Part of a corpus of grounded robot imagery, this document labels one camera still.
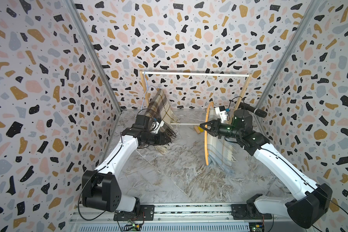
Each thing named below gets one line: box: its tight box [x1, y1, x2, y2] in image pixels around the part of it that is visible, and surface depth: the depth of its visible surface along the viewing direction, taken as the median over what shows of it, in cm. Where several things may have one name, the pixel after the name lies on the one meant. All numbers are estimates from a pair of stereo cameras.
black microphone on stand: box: [238, 101, 268, 118], surface depth 92 cm
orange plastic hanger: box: [204, 101, 215, 166], surface depth 67 cm
